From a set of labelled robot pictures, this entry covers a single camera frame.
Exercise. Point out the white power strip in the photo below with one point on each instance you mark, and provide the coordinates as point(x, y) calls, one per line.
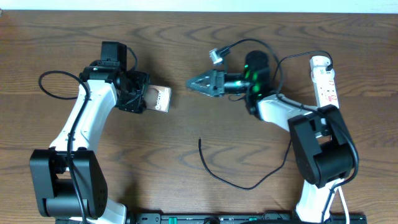
point(323, 81)

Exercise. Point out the Galaxy smartphone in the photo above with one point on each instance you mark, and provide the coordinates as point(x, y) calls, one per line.
point(157, 98)

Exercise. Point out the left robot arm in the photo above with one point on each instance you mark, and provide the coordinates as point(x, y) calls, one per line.
point(68, 181)

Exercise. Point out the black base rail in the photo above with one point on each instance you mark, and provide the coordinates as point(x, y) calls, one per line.
point(235, 218)

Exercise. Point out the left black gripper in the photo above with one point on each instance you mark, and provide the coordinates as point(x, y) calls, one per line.
point(137, 93)

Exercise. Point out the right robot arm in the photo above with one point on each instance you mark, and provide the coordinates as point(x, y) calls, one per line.
point(325, 153)

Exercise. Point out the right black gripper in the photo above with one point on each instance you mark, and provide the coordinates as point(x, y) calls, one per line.
point(211, 75)

